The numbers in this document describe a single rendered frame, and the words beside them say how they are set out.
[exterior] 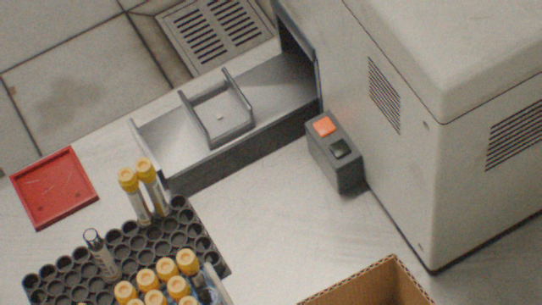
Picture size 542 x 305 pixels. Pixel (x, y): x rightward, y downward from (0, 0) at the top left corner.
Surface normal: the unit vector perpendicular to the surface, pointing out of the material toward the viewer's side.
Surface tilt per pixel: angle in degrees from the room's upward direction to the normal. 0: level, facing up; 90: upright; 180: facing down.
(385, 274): 89
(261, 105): 0
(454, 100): 90
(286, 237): 0
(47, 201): 0
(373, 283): 88
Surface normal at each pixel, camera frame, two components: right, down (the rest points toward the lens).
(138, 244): -0.11, -0.50
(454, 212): 0.48, 0.73
